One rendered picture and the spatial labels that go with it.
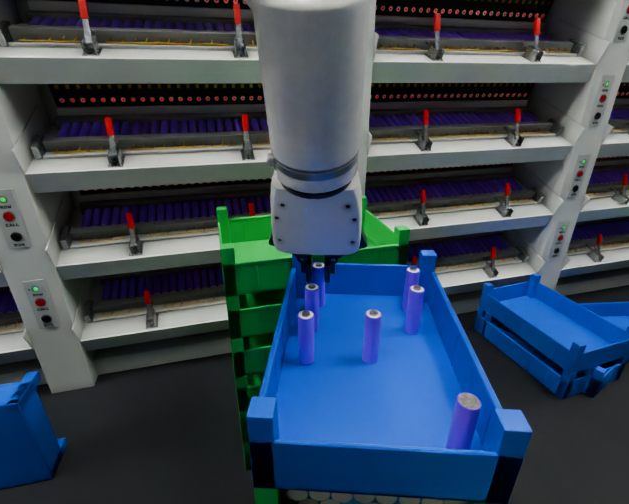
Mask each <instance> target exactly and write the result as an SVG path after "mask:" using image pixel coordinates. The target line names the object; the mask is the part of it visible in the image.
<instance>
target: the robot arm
mask: <svg viewBox="0 0 629 504"><path fill-rule="evenodd" d="M243 1H244V2H245V3H246V4H247V5H248V6H249V7H250V9H251V10H252V12H253V19H254V27H255V34H256V42H257V49H258V56H259V64H260V71H261V79H262V86H263V93H264V101H265V108H266V116H267V123H268V131H269V138H270V145H271V152H272V153H268V154H267V158H266V161H267V166H268V167H274V170H275V171H274V174H273V177H272V181H271V193H270V207H271V223H272V231H271V234H270V237H269V244H270V245H272V246H275V248H276V249H277V250H278V251H281V252H283V253H289V254H292V255H294V256H296V257H297V261H298V262H300V264H301V273H306V282H311V281H312V265H313V258H312V255H325V264H324V269H325V282H326V283H330V274H335V265H336V263H337V262H338V259H339V258H340V257H342V256H344V255H349V254H353V253H355V252H357V251H358V249H362V248H365V247H367V237H366V235H365V233H364V231H363V229H362V227H361V226H362V192H361V184H360V179H359V174H358V170H357V168H358V155H359V143H360V130H361V117H362V104H363V92H364V79H365V66H366V53H367V40H368V27H369V14H370V1H371V0H243Z"/></svg>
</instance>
